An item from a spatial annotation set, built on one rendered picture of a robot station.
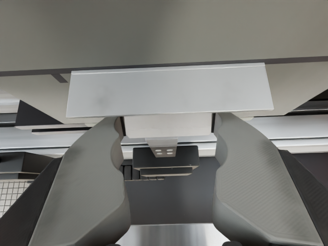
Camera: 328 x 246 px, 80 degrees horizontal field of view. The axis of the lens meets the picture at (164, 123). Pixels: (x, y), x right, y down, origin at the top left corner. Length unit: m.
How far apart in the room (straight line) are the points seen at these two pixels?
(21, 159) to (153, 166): 0.24
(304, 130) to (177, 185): 0.39
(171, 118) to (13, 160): 0.36
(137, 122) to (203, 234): 0.10
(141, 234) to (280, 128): 0.38
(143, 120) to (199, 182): 0.54
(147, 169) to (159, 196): 0.31
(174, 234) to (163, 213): 0.50
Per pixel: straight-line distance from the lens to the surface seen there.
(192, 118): 0.15
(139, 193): 0.68
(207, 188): 0.68
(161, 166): 0.36
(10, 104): 0.25
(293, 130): 0.49
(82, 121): 0.17
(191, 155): 0.36
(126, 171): 0.55
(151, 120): 0.16
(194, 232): 0.17
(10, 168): 0.46
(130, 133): 0.19
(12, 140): 0.54
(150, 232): 0.17
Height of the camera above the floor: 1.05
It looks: 17 degrees down
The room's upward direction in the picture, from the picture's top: 178 degrees clockwise
